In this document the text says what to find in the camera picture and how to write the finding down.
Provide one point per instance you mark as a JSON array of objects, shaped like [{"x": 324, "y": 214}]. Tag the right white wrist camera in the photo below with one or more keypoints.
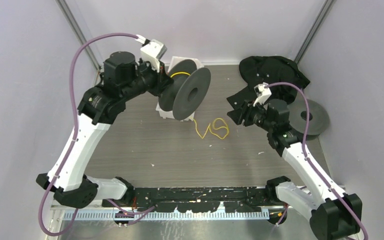
[{"x": 263, "y": 93}]

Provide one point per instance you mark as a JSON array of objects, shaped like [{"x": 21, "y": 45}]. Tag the white plastic bin far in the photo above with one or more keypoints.
[{"x": 177, "y": 59}]

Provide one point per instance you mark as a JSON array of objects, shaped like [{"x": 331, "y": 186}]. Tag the white plastic bin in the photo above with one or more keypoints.
[
  {"x": 177, "y": 59},
  {"x": 169, "y": 114}
]

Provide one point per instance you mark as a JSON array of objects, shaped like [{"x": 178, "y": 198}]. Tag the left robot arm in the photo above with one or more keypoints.
[{"x": 71, "y": 187}]

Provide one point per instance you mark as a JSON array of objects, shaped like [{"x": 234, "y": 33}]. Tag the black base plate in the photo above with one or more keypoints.
[{"x": 243, "y": 199}]

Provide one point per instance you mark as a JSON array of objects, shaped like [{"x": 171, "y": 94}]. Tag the slotted cable duct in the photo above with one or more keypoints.
[{"x": 109, "y": 214}]

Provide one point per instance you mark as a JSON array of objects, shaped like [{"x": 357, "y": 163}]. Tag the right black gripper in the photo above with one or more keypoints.
[{"x": 244, "y": 112}]

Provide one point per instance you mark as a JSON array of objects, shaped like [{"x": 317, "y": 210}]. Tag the black cloth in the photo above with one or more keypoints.
[{"x": 256, "y": 70}]

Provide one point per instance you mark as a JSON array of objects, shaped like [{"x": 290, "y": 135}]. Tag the black cable spool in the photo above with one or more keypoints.
[
  {"x": 188, "y": 90},
  {"x": 318, "y": 119}
]

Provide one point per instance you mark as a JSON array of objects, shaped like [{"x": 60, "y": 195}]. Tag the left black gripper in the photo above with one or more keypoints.
[{"x": 162, "y": 80}]

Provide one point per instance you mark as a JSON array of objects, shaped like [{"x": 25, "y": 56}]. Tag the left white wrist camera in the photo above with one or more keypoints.
[{"x": 151, "y": 51}]

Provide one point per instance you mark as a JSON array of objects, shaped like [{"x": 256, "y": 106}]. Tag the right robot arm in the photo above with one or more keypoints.
[{"x": 332, "y": 213}]

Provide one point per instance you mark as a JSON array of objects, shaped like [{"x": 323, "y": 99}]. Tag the white plastic bin near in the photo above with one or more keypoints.
[{"x": 169, "y": 114}]

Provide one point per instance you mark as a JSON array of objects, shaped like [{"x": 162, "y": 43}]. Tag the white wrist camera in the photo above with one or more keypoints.
[
  {"x": 151, "y": 51},
  {"x": 263, "y": 93}
]

